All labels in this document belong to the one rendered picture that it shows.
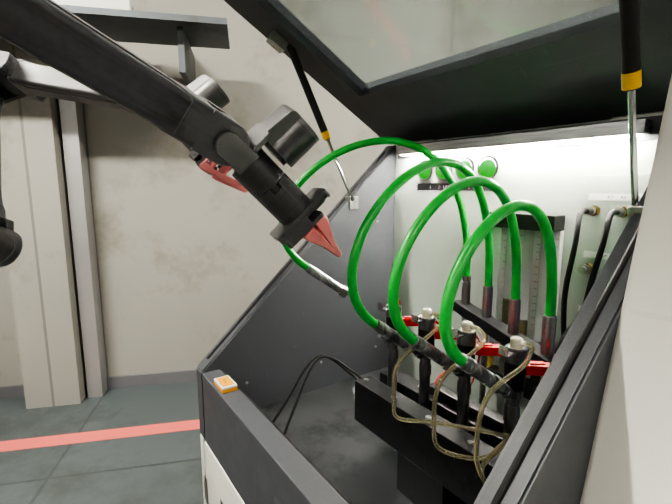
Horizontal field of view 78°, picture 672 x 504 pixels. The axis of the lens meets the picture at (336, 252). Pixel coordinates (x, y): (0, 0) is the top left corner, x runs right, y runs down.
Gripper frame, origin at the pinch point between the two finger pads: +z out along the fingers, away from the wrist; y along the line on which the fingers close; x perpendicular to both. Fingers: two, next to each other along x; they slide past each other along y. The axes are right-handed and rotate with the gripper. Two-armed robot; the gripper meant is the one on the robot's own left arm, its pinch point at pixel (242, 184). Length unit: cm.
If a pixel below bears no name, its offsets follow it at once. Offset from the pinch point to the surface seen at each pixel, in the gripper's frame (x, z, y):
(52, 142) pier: 64, -144, 148
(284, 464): 22.7, 39.8, -17.1
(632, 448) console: -11, 60, -33
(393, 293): -4.9, 32.3, -26.0
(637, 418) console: -14, 58, -33
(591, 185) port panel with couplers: -44, 44, -6
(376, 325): -0.4, 34.9, -15.9
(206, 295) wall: 75, -32, 206
